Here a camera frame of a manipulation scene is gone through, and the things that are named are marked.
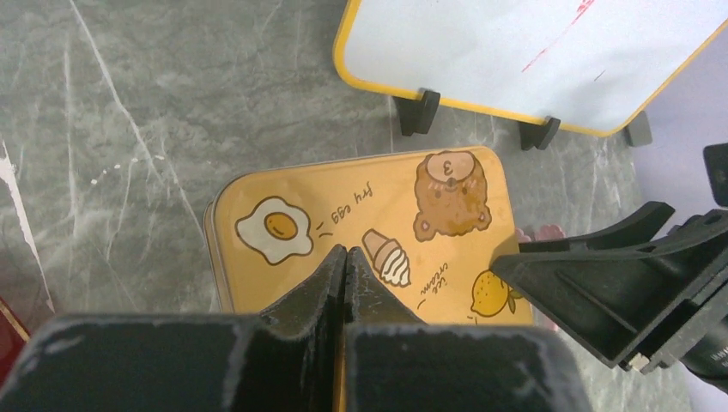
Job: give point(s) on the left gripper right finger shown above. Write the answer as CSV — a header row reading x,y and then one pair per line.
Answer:
x,y
392,361

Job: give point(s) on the silver box lid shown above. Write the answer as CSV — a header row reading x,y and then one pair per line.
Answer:
x,y
429,223

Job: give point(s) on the red rectangular tray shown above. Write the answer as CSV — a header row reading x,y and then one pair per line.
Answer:
x,y
14,336

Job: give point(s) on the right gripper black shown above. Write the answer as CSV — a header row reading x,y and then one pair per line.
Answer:
x,y
635,299

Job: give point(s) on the whiteboard with yellow frame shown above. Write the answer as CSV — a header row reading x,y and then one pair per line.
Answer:
x,y
589,67

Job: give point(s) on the pink metal tweezers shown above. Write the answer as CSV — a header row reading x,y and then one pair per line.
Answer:
x,y
544,233

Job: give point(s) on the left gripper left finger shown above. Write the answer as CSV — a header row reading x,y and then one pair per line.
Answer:
x,y
281,359

